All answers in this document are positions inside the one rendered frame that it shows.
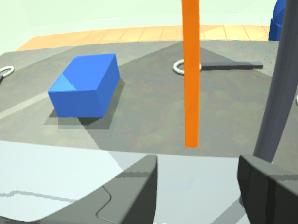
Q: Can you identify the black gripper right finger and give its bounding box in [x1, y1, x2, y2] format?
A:
[237, 155, 298, 224]

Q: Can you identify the blue rectangular block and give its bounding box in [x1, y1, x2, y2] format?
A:
[48, 53, 120, 117]

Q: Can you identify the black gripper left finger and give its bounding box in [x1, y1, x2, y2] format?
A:
[0, 155, 158, 224]

